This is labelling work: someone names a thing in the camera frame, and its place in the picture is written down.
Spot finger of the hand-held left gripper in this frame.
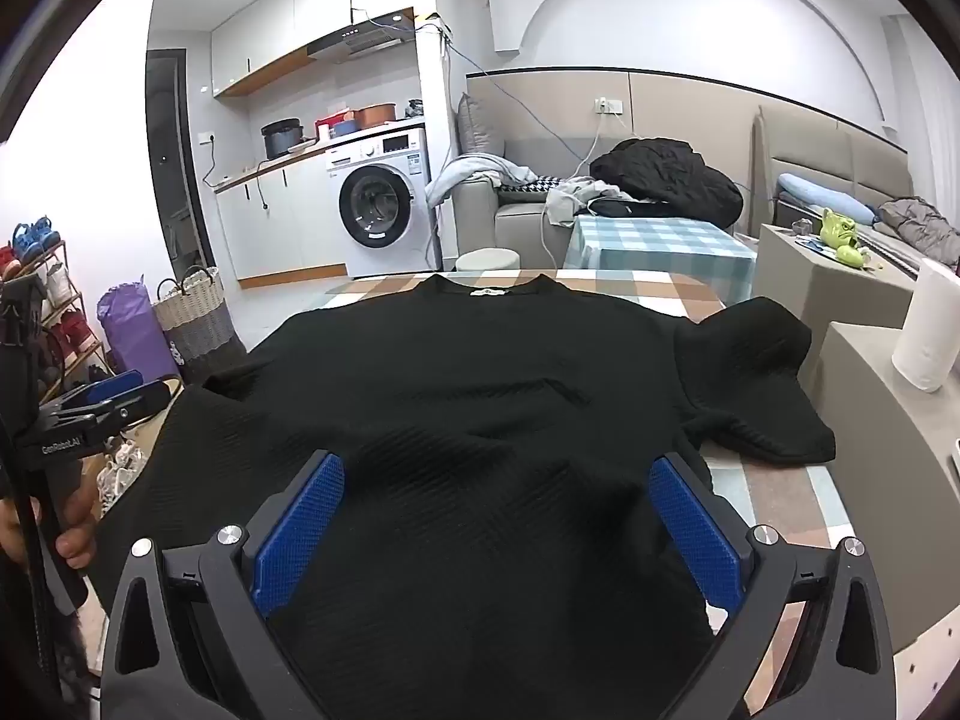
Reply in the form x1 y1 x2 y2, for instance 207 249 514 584
56 370 145 419
105 379 183 430

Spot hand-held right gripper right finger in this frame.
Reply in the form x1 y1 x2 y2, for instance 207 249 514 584
646 452 897 720

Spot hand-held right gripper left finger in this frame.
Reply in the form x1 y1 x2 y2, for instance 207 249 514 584
100 450 353 720

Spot black knit sweater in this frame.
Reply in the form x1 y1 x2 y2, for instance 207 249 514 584
88 274 837 720

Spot person's left hand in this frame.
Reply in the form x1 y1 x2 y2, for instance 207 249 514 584
54 487 98 578

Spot purple bag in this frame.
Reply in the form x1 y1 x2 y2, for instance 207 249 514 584
96 277 181 383

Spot white sneaker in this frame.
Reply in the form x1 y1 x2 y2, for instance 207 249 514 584
97 431 147 518

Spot brown checkered tablecloth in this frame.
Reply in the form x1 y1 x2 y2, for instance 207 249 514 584
319 268 860 691

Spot woven laundry basket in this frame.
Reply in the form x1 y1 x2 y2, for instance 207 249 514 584
154 266 248 383

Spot wooden shoe rack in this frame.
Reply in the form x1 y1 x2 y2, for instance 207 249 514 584
0 214 106 406

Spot tall grey cabinet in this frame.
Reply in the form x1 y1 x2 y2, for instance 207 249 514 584
799 321 960 653

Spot white base cabinet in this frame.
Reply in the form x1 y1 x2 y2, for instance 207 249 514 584
214 139 350 290

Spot dark door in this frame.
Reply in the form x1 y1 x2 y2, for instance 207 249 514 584
145 49 218 293

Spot low grey cabinet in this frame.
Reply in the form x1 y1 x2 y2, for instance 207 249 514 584
752 223 916 331

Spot blue checkered tablecloth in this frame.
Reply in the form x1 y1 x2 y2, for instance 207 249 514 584
564 215 758 308

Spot black cooking pot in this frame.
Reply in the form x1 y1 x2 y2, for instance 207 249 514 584
261 118 302 161

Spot white paper towel roll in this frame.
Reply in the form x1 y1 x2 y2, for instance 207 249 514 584
891 256 960 393

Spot white washing machine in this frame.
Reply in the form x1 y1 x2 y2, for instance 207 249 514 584
322 126 440 278

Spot round white stool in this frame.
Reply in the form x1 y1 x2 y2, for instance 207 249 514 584
455 249 522 275

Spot green plush toy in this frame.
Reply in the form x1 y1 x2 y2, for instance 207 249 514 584
817 208 863 267

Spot grey sofa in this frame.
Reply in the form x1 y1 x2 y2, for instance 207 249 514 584
454 136 747 271

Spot grey garment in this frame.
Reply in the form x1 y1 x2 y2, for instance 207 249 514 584
544 176 623 227

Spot black quilted jacket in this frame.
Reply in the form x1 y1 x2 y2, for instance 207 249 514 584
589 137 745 230

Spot blue bed pillow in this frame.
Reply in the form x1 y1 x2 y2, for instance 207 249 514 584
776 172 878 226

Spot grey duvet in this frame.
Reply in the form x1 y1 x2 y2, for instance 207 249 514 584
874 196 960 271

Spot houndstooth cushion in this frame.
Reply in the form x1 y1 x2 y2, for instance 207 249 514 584
499 172 563 194

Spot light blue blanket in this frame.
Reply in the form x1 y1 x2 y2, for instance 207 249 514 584
426 154 530 209

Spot beige bed headboard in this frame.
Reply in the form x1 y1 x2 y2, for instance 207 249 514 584
754 105 916 233

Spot steel range hood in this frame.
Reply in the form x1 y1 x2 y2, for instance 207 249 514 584
306 11 417 65

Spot grey pillow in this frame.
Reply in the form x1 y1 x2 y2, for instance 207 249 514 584
457 94 502 158

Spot white curtain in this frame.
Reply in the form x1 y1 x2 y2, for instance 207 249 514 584
889 15 960 158

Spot white wall cabinets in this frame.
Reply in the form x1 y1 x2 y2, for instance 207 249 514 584
210 0 412 98

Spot blue cable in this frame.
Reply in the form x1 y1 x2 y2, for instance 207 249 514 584
442 37 601 166

